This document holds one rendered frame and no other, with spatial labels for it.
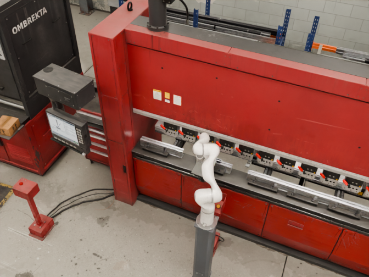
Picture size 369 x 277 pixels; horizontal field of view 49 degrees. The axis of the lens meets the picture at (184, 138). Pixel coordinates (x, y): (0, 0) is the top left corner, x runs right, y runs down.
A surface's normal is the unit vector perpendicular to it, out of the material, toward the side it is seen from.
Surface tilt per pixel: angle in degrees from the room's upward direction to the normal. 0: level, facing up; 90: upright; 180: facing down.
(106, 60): 90
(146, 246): 0
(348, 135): 90
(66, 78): 0
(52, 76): 0
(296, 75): 90
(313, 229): 90
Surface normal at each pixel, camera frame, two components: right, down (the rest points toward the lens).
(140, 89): -0.40, 0.62
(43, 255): 0.02, -0.73
